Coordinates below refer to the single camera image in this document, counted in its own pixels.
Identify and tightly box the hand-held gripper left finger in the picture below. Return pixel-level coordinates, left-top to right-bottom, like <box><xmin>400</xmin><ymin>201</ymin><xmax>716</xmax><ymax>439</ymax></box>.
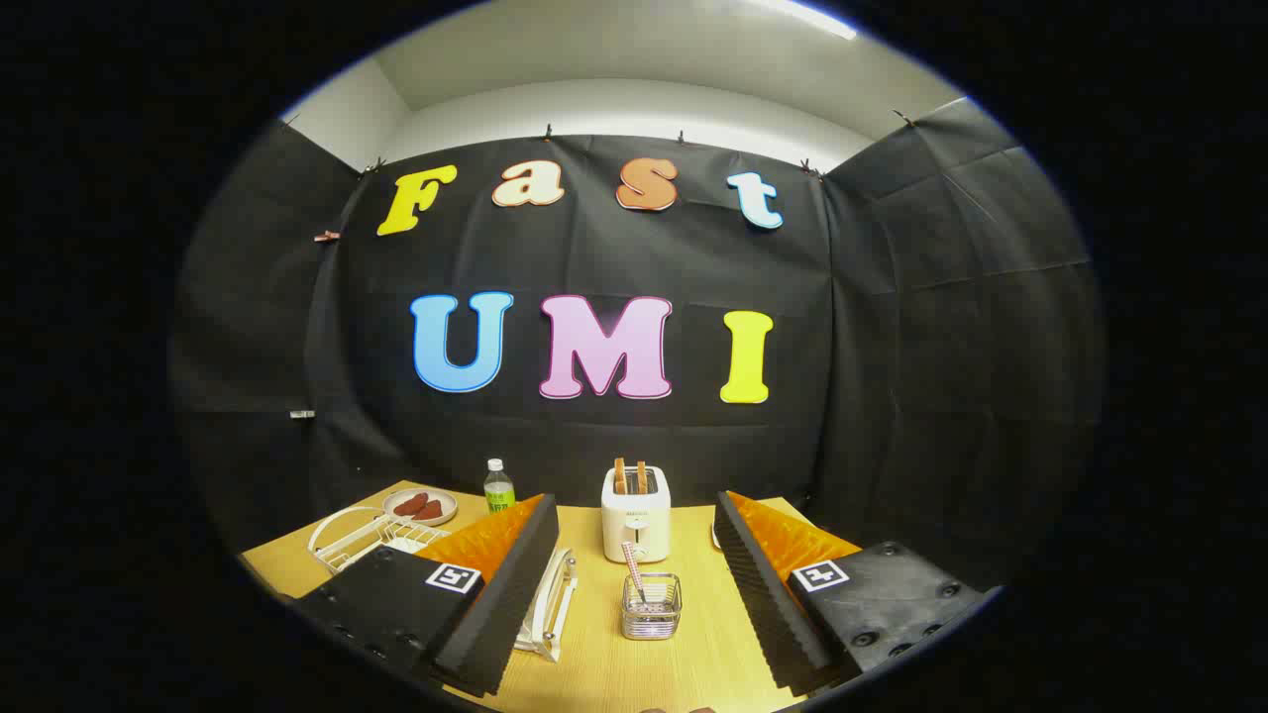
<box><xmin>292</xmin><ymin>493</ymin><xmax>561</xmax><ymax>697</ymax></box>

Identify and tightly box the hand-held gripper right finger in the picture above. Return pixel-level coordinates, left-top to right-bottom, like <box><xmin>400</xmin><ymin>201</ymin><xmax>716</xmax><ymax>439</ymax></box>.
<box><xmin>713</xmin><ymin>490</ymin><xmax>992</xmax><ymax>697</ymax></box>

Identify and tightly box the metal wire basket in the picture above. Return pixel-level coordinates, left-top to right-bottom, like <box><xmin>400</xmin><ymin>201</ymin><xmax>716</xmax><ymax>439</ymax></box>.
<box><xmin>621</xmin><ymin>572</ymin><xmax>684</xmax><ymax>641</ymax></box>

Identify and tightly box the checkered handle metal spoon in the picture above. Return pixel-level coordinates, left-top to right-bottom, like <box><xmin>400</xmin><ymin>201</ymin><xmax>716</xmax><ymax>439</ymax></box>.
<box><xmin>621</xmin><ymin>542</ymin><xmax>651</xmax><ymax>607</ymax></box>

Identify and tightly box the white wire dish rack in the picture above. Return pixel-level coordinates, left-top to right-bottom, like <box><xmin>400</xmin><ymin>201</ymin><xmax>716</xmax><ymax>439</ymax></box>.
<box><xmin>307</xmin><ymin>505</ymin><xmax>579</xmax><ymax>662</ymax></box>

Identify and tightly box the green label drink bottle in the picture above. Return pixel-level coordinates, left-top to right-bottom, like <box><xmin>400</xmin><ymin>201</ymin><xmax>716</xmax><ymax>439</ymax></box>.
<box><xmin>483</xmin><ymin>458</ymin><xmax>516</xmax><ymax>514</ymax></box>

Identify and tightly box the small beige saucer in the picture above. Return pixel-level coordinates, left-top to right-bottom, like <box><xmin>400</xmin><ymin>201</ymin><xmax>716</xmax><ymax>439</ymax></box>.
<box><xmin>382</xmin><ymin>488</ymin><xmax>459</xmax><ymax>527</ymax></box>

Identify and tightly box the white toaster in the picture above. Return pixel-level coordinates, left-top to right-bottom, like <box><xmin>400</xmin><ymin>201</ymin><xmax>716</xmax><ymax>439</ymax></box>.
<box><xmin>601</xmin><ymin>465</ymin><xmax>672</xmax><ymax>563</ymax></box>

